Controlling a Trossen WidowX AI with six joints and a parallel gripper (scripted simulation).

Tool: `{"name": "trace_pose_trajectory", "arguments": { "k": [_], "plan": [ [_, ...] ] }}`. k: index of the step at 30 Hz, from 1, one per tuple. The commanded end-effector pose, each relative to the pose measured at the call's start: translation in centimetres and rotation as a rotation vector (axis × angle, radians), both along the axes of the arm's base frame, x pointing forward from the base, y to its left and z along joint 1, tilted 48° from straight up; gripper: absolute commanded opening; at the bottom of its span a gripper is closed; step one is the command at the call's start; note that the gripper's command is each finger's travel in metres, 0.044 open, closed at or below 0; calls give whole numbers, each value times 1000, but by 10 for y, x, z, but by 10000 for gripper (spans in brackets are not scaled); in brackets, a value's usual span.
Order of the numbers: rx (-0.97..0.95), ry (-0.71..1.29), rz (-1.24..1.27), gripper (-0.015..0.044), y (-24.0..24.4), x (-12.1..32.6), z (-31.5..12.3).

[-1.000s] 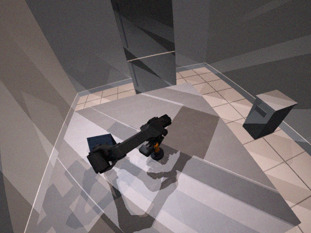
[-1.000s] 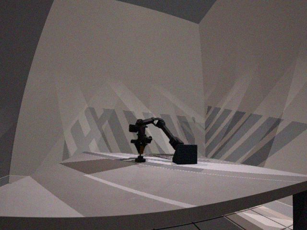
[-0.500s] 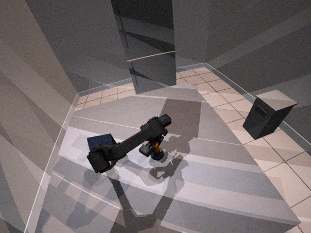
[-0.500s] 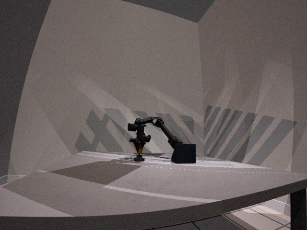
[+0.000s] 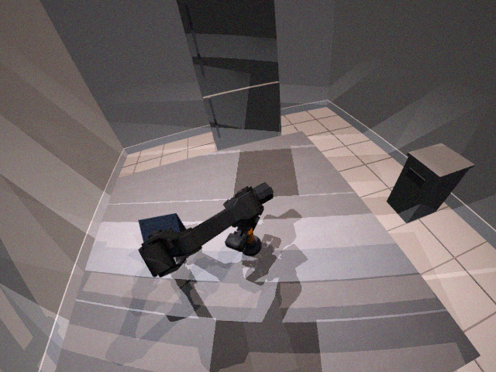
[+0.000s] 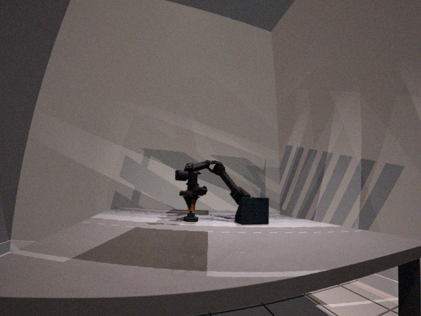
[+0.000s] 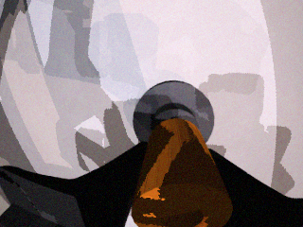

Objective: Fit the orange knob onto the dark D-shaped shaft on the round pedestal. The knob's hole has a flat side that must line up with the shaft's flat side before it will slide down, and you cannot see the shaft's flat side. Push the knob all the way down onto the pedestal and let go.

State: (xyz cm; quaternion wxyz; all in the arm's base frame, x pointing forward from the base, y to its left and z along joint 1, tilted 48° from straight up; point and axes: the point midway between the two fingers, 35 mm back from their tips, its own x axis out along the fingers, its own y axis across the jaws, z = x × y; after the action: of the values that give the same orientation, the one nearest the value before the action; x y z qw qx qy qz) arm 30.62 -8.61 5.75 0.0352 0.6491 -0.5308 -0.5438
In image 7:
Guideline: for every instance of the orange knob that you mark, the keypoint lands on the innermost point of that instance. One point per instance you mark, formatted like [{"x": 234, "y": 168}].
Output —
[{"x": 179, "y": 184}]

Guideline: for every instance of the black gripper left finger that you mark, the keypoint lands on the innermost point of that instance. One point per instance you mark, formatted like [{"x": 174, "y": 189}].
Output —
[{"x": 101, "y": 198}]

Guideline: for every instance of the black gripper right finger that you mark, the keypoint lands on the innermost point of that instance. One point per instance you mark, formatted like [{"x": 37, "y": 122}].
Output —
[{"x": 255, "y": 203}]

